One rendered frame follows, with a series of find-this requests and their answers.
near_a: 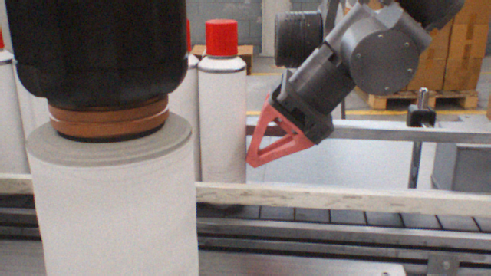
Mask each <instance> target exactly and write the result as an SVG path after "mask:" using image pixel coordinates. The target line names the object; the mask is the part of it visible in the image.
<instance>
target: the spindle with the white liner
mask: <svg viewBox="0 0 491 276"><path fill-rule="evenodd" d="M4 2H5V6H6V11H7V17H8V26H9V31H10V36H11V42H12V51H13V56H14V59H15V60H16V61H15V66H16V71H17V75H18V79H19V81H20V82H21V85H22V86H23V87H24V89H26V91H28V92H30V93H31V94H32V95H34V96H36V97H38V98H46V99H47V102H48V111H49V119H50V121H48V122H47V123H44V124H43V125H41V126H39V127H37V128H36V129H34V130H33V131H32V133H31V134H30V135H29V136H28V137H27V138H26V141H25V149H26V153H27V156H28V159H29V163H30V168H31V176H32V181H33V186H34V193H35V207H36V211H37V215H38V223H39V228H40V231H41V239H42V243H43V247H44V261H45V268H46V273H47V276H199V255H198V242H197V233H196V184H195V176H194V158H193V127H192V126H191V124H190V122H188V121H187V120H186V119H185V118H183V117H181V116H179V115H177V114H176V113H174V112H172V111H169V104H168V93H172V92H174V91H175V89H177V88H178V86H180V85H181V83H182V82H183V80H184V78H185V76H186V72H187V70H188V55H187V54H186V53H187V51H188V44H187V23H186V0H4Z"/></svg>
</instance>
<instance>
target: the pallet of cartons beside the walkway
mask: <svg viewBox="0 0 491 276"><path fill-rule="evenodd" d="M367 5H368V7H369V8H370V9H373V10H374V11H378V10H380V9H383V8H384V6H383V5H382V4H380V3H379V2H378V1H377V0H370V1H369V3H368V4H367ZM490 15H491V0H465V4H464V6H463V7H462V9H461V10H460V11H459V12H458V13H457V14H456V16H455V17H454V18H453V19H452V20H451V21H450V22H449V23H448V24H447V25H445V26H444V27H443V28H442V29H441V31H438V30H437V29H436V28H435V29H434V30H432V31H431V33H430V34H429V36H431V38H432V41H431V43H430V46H429V47H428V48H427V49H426V50H425V51H424V52H423V53H422V54H420V56H419V63H418V68H417V72H416V74H415V75H414V77H413V80H412V81H411V82H410V83H409V84H408V85H407V86H406V87H404V88H403V89H401V90H399V91H398V92H396V93H393V94H388V95H384V96H374V95H373V94H369V93H367V92H365V91H363V90H362V89H360V88H359V87H358V86H356V87H355V88H354V89H353V90H354V91H355V92H356V93H357V94H358V96H359V97H361V98H362V99H363V100H364V101H365V102H366V103H367V104H368V105H369V107H370V108H371V109H372V110H386V108H385V107H386V101H387V99H401V100H403V101H404V102H405V103H406V104H409V105H417V103H418V96H419V90H420V89H421V88H427V89H429V91H430V93H429V100H428V106H431V107H432V108H433V109H434V102H435V98H446V99H448V100H449V101H452V102H453V103H455V104H456V105H457V106H458V107H460V108H462V109H463V110H475V109H476V105H477V104H478V99H479V98H478V94H479V91H476V90H475V89H476V88H477V85H478V83H479V76H480V72H481V68H482V62H483V58H484V54H485V47H486V39H487V38H488V33H489V21H490Z"/></svg>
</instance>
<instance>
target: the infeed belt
mask: <svg viewBox="0 0 491 276"><path fill-rule="evenodd" d="M0 207H2V208H18V209H36V207H35V194H26V195H22V196H19V197H14V198H10V199H0ZM196 217H198V218H214V219H242V220H258V221H274V222H302V223H318V224H332V225H353V226H363V227H378V228H407V229H423V230H438V231H453V232H468V233H483V234H491V218H480V217H463V216H455V215H431V214H415V213H399V212H368V211H351V210H335V209H320V208H304V207H288V206H272V205H241V206H239V207H237V208H234V209H214V208H211V207H209V206H207V205H205V204H204V203H203V202H197V203H196Z"/></svg>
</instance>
